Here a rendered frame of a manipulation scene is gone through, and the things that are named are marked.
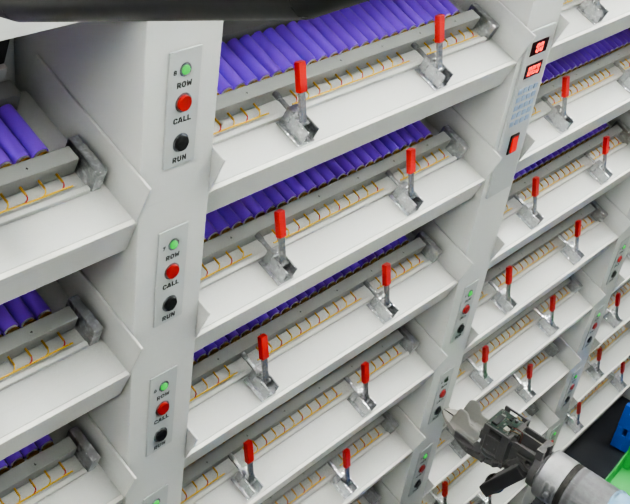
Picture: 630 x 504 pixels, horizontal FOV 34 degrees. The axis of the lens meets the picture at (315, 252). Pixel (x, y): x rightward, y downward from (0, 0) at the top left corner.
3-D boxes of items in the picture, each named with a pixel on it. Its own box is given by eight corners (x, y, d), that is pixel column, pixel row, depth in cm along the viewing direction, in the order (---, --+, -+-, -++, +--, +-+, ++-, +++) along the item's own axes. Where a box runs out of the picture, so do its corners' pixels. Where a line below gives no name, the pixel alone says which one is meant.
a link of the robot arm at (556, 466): (571, 490, 180) (543, 518, 174) (548, 474, 182) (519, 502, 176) (586, 454, 175) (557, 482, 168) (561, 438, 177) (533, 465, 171)
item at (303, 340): (445, 297, 171) (487, 247, 162) (174, 474, 131) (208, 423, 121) (366, 211, 177) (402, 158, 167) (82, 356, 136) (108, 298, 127)
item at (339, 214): (471, 198, 160) (518, 138, 151) (183, 358, 120) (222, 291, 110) (386, 109, 166) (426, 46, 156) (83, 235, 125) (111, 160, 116)
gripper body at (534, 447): (504, 401, 182) (561, 439, 176) (492, 436, 187) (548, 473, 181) (480, 421, 177) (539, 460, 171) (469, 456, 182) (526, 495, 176)
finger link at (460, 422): (448, 391, 185) (490, 418, 181) (441, 415, 189) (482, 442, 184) (438, 399, 183) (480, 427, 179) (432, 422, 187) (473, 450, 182)
